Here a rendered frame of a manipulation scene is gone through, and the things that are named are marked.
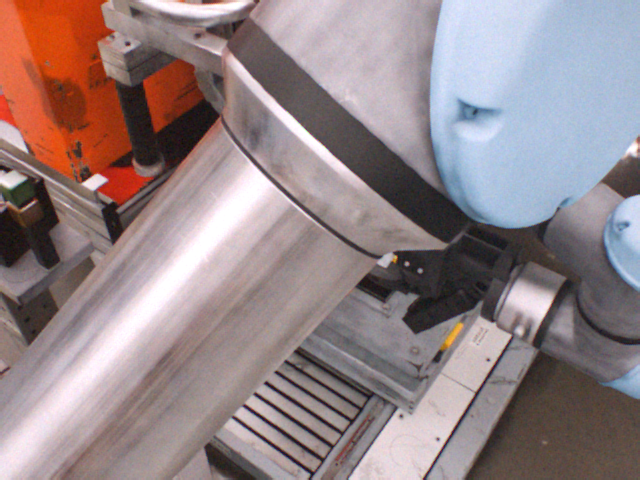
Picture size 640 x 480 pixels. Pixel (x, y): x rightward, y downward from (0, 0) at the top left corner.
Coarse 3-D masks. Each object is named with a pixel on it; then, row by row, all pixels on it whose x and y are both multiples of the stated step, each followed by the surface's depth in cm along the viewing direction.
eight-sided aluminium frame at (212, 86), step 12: (192, 0) 100; (204, 0) 99; (216, 0) 103; (228, 24) 106; (228, 36) 107; (204, 72) 108; (204, 84) 110; (216, 84) 110; (204, 96) 112; (216, 96) 110; (216, 108) 113
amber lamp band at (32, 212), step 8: (8, 208) 111; (16, 208) 110; (24, 208) 110; (32, 208) 111; (40, 208) 112; (16, 216) 111; (24, 216) 110; (32, 216) 112; (40, 216) 113; (24, 224) 111
